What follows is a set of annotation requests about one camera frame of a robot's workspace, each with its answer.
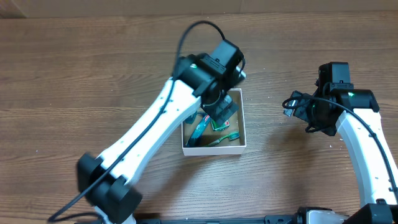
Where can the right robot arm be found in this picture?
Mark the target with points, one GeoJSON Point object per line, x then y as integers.
{"type": "Point", "coordinates": [337, 107]}

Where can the green soap package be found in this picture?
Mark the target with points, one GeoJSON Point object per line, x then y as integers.
{"type": "Point", "coordinates": [219, 127]}

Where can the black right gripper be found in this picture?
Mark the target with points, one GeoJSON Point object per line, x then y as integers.
{"type": "Point", "coordinates": [298, 106]}

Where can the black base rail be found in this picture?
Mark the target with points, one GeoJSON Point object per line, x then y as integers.
{"type": "Point", "coordinates": [268, 219]}

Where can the blue mouthwash bottle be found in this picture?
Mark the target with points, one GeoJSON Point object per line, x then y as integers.
{"type": "Point", "coordinates": [191, 118]}

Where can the green toothbrush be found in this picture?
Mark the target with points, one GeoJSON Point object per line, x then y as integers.
{"type": "Point", "coordinates": [231, 137]}

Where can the white cardboard box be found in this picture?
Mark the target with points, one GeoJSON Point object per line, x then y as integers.
{"type": "Point", "coordinates": [225, 147]}

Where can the teal toothpaste tube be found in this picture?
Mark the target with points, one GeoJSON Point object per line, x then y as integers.
{"type": "Point", "coordinates": [195, 138]}

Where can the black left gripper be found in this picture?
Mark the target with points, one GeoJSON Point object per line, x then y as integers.
{"type": "Point", "coordinates": [224, 107]}

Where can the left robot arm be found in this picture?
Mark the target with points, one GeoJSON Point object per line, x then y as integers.
{"type": "Point", "coordinates": [201, 82]}

